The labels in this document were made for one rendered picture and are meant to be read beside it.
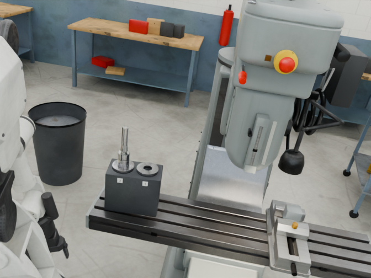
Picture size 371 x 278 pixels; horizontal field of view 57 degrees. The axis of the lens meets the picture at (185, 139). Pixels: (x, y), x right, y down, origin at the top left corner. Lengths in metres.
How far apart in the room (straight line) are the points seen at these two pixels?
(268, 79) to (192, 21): 4.41
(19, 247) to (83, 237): 1.80
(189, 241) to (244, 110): 0.61
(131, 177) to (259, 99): 0.59
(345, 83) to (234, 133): 0.51
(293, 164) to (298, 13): 0.41
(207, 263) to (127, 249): 1.28
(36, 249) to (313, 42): 0.93
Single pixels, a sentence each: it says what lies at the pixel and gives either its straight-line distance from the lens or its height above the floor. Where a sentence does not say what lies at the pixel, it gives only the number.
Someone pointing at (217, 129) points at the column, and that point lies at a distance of 1.68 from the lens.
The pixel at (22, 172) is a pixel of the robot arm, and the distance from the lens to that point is 1.13.
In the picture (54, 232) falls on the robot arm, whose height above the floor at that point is 1.07.
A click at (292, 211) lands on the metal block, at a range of 1.46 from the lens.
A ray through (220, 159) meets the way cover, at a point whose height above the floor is 1.09.
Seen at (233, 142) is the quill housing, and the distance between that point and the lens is 1.20.
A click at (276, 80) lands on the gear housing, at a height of 1.68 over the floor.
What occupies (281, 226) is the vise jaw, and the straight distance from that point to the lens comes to 1.43.
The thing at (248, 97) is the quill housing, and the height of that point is 1.59.
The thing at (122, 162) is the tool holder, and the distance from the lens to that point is 1.39.
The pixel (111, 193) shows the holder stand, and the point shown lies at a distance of 1.44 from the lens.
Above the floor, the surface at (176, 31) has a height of 0.97.
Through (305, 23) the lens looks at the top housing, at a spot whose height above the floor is 1.86.
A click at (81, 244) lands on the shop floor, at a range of 2.74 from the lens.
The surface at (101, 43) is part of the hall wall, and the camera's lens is 5.87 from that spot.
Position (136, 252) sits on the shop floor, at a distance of 2.67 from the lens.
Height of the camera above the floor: 1.98
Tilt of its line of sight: 29 degrees down
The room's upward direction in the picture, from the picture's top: 9 degrees clockwise
